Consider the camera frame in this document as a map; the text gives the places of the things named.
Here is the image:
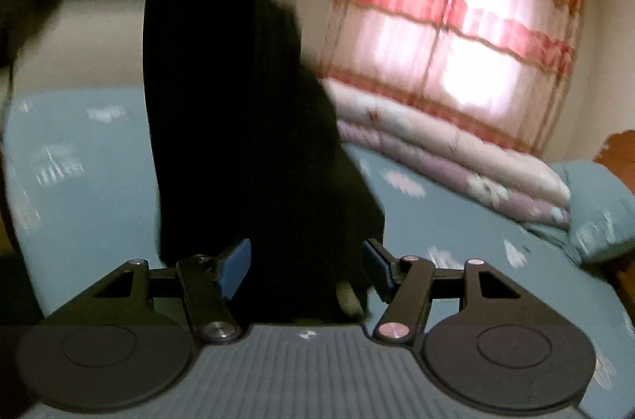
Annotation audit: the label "black drawstring pants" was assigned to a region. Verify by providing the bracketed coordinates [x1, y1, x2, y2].
[143, 0, 384, 323]

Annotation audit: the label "pink striped curtain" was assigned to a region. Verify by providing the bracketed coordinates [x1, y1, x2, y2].
[319, 0, 585, 156]

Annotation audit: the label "wooden headboard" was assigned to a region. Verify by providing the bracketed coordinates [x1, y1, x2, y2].
[593, 130, 635, 192]

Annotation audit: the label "teal pillow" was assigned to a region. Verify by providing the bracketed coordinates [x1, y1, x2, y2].
[524, 160, 635, 266]

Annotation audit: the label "teal patterned bed sheet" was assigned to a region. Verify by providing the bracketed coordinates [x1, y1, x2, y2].
[4, 88, 634, 418]

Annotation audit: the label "pink purple folded quilt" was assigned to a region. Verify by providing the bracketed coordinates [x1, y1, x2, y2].
[323, 79, 570, 230]

